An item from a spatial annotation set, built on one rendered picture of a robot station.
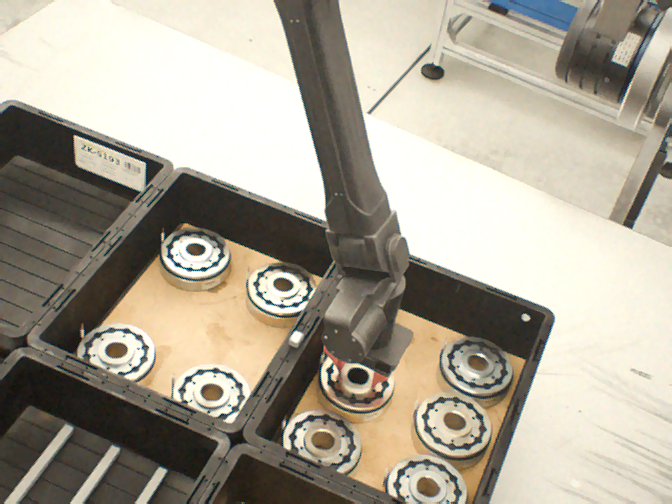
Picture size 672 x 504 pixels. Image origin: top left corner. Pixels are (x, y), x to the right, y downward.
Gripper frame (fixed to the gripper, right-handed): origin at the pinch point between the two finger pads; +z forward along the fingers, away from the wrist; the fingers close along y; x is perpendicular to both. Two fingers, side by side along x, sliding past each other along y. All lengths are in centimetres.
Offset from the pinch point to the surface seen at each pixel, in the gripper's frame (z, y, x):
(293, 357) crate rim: -5.9, -7.3, -6.4
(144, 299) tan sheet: 4.9, -33.2, -1.0
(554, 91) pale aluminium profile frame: 84, -6, 191
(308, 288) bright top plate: 2.2, -13.2, 11.4
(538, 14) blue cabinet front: 63, -19, 195
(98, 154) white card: -1, -52, 15
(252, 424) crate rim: -6.4, -6.9, -18.1
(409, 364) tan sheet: 4.6, 4.8, 8.4
